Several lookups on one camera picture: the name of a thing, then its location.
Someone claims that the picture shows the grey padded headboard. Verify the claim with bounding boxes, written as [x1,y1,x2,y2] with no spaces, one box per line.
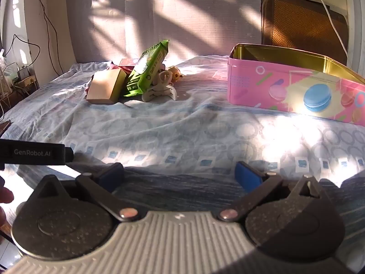
[66,0,261,63]

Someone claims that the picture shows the small yellow toy figure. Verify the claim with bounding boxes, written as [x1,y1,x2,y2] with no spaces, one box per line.
[167,66,184,83]

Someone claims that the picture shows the person's left hand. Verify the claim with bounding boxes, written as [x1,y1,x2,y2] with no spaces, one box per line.
[0,177,14,227]

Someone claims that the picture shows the black wall cable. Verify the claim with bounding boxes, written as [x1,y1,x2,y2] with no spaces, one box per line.
[34,0,65,75]

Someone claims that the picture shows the white charging cable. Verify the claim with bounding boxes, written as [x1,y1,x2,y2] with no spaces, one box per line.
[305,0,349,60]

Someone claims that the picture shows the pink macaron tin box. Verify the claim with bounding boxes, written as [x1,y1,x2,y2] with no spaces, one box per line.
[227,43,364,126]

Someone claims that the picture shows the brown woven cushion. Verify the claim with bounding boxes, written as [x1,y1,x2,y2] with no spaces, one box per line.
[261,0,348,64]

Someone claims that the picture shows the cluttered wooden side table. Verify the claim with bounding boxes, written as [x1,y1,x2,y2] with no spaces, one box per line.
[1,62,39,113]

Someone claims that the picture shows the red gift box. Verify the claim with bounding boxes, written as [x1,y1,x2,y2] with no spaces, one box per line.
[108,59,137,74]

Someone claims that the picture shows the green snack packet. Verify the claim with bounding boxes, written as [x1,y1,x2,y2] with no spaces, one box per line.
[124,40,169,97]

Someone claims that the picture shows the tan cardboard box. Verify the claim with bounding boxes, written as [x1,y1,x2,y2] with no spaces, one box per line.
[86,69,126,105]

